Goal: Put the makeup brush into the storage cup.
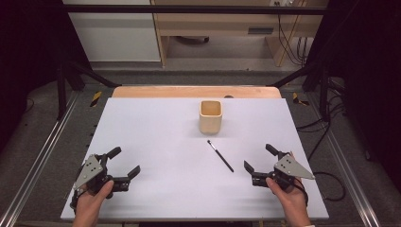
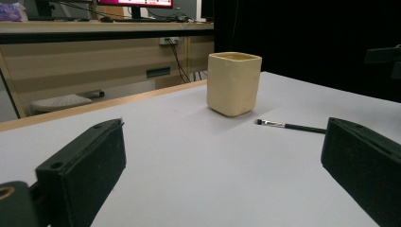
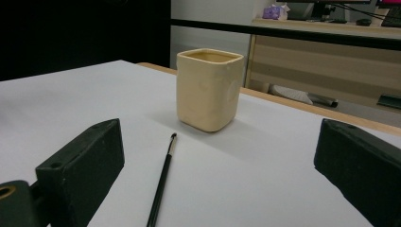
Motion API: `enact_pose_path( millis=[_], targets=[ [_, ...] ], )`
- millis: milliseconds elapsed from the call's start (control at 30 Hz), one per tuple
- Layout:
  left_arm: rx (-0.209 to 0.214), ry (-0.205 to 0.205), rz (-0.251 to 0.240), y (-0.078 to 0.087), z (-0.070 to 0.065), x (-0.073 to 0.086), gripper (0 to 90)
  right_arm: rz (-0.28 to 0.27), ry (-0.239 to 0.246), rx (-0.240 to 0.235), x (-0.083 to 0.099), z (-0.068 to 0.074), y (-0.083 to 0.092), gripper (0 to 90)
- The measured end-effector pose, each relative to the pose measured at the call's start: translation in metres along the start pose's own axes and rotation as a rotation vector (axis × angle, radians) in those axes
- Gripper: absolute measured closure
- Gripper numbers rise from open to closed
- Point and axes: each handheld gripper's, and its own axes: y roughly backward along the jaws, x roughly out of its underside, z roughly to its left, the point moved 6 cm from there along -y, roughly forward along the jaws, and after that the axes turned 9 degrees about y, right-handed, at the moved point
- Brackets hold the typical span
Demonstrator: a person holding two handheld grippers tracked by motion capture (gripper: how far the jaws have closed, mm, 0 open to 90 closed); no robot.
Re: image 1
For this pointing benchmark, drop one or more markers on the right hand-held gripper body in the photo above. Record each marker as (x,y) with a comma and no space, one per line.
(291,168)

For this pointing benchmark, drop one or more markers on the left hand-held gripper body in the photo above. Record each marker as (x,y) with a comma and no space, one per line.
(91,168)

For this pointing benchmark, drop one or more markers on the thin black brush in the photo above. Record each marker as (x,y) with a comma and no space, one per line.
(220,156)

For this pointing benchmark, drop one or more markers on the square wooden cup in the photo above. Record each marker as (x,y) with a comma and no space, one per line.
(210,121)

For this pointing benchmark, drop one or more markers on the person's right hand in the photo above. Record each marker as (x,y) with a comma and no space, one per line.
(288,198)

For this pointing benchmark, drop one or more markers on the person's left hand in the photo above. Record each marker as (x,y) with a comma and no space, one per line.
(91,201)

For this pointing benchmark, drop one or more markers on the white table board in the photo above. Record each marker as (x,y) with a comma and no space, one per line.
(164,176)

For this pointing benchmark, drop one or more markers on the yellow black floor tape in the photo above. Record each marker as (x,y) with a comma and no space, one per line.
(96,98)
(298,98)

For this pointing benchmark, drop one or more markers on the black metal stand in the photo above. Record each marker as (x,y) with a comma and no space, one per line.
(61,91)
(324,94)

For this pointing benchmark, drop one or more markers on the wooden table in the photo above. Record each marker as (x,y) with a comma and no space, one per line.
(176,92)

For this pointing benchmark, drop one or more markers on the white cabinet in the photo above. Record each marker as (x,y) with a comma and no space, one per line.
(116,34)

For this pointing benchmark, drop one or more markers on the black curtain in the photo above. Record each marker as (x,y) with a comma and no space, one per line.
(372,78)
(28,63)

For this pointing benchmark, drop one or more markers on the wooden desk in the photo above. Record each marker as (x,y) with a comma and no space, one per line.
(220,22)

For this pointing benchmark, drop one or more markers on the white power strip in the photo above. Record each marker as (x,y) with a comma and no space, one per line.
(283,3)

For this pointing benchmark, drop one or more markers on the aluminium floor rail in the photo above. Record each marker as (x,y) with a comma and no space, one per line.
(346,164)
(41,151)

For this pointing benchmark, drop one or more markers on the black horizontal frame bar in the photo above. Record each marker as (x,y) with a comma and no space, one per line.
(189,9)

